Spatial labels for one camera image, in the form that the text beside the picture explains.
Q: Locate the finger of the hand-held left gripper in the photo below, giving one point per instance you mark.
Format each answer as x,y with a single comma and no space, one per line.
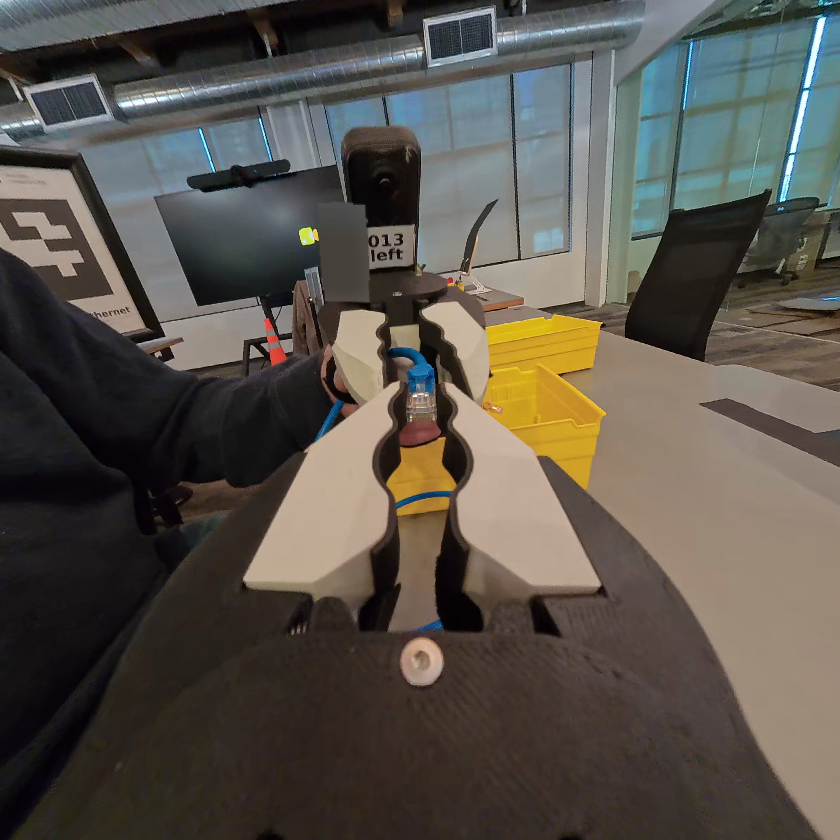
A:
358,354
463,348

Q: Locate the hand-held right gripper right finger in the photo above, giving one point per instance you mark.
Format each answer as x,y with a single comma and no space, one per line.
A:
525,518

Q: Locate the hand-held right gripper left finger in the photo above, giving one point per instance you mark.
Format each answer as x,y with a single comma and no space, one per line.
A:
321,518

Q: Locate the yellow plastic bin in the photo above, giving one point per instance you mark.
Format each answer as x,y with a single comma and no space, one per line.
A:
544,341
544,420

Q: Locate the person's left hand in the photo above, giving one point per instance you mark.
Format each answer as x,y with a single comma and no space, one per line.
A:
331,361

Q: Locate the orange traffic cone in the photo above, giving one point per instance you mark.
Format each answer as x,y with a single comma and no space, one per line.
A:
275,348

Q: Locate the black video conference bar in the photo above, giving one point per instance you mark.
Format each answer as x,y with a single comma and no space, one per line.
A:
239,176

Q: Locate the white ceiling vent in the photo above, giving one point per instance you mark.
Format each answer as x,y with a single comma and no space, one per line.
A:
459,36
69,103

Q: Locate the black television screen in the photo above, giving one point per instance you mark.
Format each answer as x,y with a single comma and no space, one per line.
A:
249,236

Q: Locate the black office chair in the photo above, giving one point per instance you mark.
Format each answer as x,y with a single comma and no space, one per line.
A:
695,275

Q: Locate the framed black-white marker sign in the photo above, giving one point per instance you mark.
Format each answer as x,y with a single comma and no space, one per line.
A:
52,243

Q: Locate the grey office chair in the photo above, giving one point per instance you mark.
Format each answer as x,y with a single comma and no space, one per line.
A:
787,229

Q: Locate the silver ventilation duct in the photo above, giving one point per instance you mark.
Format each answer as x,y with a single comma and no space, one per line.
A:
295,82

